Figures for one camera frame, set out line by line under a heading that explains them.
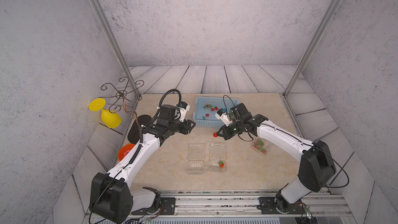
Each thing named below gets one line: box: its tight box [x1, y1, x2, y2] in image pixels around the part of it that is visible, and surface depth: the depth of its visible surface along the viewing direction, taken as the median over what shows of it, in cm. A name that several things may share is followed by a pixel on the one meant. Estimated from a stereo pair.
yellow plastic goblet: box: [88, 98, 122, 129], surface depth 78 cm
